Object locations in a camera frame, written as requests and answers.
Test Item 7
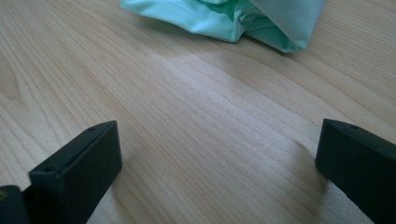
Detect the mint green shirt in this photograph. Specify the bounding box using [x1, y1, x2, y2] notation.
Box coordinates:
[120, 0, 326, 54]

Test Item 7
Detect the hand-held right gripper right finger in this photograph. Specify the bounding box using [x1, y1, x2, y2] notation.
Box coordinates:
[315, 119, 396, 224]

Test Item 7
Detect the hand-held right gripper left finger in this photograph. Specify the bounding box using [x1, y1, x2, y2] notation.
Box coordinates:
[21, 120, 123, 224]

